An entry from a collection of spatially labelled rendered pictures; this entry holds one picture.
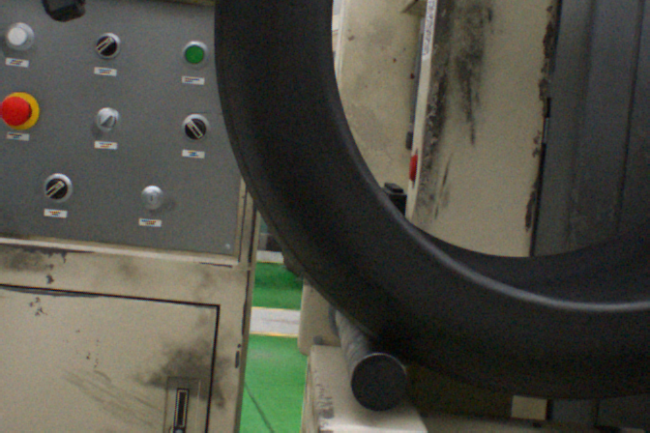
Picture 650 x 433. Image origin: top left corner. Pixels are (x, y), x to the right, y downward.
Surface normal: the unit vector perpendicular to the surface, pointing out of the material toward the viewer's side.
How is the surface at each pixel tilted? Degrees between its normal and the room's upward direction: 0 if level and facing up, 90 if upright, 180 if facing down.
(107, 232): 90
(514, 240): 90
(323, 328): 90
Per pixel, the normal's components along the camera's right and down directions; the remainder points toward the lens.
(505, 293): -0.04, 0.22
